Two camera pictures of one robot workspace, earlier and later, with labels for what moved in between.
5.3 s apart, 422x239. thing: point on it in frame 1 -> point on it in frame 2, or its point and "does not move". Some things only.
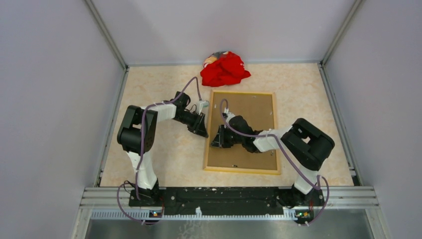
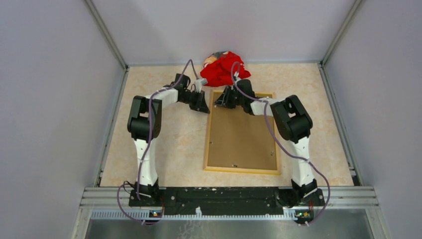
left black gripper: [198, 126] -> [200, 104]
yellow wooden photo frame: [277, 172] does not move
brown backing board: [258, 109] does not move
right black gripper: [218, 141] -> [224, 100]
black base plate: [226, 201] does not move
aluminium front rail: [362, 198] does not move
